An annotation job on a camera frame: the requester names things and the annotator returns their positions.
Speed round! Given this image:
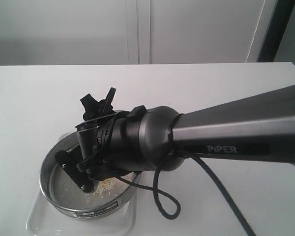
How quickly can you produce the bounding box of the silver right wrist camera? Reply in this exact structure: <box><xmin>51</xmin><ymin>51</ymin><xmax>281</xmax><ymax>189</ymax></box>
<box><xmin>55</xmin><ymin>148</ymin><xmax>96</xmax><ymax>193</ymax></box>

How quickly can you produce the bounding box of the clear plastic tray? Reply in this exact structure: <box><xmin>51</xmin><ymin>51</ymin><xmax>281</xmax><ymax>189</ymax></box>
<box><xmin>26</xmin><ymin>189</ymin><xmax>136</xmax><ymax>236</ymax></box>

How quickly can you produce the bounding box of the dark vertical post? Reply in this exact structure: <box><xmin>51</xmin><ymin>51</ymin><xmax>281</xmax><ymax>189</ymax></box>
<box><xmin>257</xmin><ymin>0</ymin><xmax>295</xmax><ymax>62</ymax></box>

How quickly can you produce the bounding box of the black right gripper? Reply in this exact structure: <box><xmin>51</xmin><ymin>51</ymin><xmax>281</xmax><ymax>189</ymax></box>
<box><xmin>75</xmin><ymin>87</ymin><xmax>143</xmax><ymax>180</ymax></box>

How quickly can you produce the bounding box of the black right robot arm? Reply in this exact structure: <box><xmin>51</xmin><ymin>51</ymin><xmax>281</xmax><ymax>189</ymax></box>
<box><xmin>76</xmin><ymin>85</ymin><xmax>295</xmax><ymax>180</ymax></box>

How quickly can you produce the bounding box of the rice grain pile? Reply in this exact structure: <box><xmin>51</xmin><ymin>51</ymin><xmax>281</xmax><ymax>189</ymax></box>
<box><xmin>88</xmin><ymin>179</ymin><xmax>117</xmax><ymax>197</ymax></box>

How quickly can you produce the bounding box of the white cabinet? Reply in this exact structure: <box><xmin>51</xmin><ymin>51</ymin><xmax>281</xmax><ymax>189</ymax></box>
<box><xmin>0</xmin><ymin>0</ymin><xmax>277</xmax><ymax>65</ymax></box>

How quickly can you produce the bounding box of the round steel mesh sieve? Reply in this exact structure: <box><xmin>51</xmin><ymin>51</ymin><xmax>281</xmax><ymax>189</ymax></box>
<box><xmin>40</xmin><ymin>132</ymin><xmax>136</xmax><ymax>219</ymax></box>

